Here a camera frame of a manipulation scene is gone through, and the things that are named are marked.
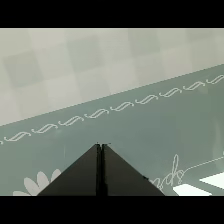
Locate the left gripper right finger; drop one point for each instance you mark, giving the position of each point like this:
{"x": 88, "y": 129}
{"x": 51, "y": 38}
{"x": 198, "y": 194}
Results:
{"x": 123, "y": 178}

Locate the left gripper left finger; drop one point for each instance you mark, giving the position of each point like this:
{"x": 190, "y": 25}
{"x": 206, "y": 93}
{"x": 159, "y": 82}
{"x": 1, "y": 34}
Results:
{"x": 80, "y": 176}

